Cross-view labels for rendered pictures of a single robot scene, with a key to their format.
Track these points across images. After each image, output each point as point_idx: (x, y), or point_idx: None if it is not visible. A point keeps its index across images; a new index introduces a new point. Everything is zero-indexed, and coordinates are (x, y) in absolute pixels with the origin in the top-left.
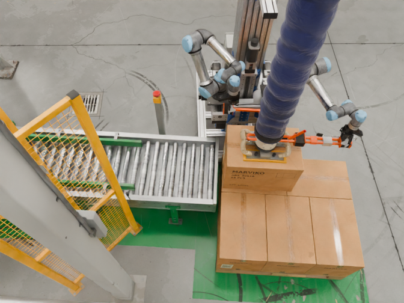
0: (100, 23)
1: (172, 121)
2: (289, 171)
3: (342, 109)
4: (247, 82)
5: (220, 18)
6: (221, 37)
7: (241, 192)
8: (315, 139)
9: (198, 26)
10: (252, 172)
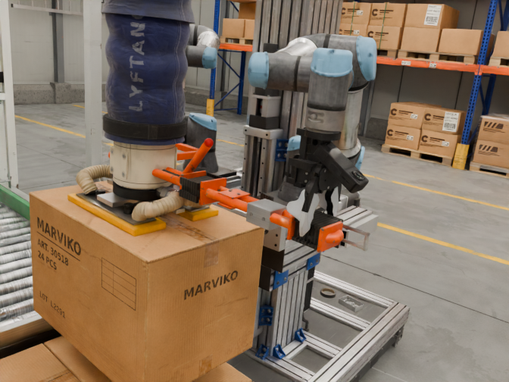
0: None
1: None
2: (120, 253)
3: (296, 55)
4: (257, 161)
5: (407, 255)
6: (387, 270)
7: (70, 370)
8: (238, 192)
9: (360, 248)
10: (64, 240)
